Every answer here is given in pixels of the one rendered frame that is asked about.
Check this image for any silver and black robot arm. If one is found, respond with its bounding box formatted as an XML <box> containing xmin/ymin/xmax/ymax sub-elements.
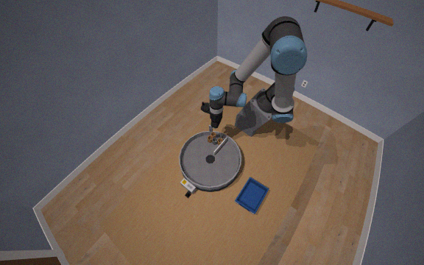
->
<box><xmin>209</xmin><ymin>16</ymin><xmax>307</xmax><ymax>123</ymax></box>

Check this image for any blue open crate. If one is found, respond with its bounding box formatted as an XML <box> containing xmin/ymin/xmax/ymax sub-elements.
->
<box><xmin>234</xmin><ymin>177</ymin><xmax>269</xmax><ymax>214</ymax></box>

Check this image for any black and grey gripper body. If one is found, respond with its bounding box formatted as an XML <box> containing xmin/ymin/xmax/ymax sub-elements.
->
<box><xmin>201</xmin><ymin>102</ymin><xmax>224</xmax><ymax>128</ymax></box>

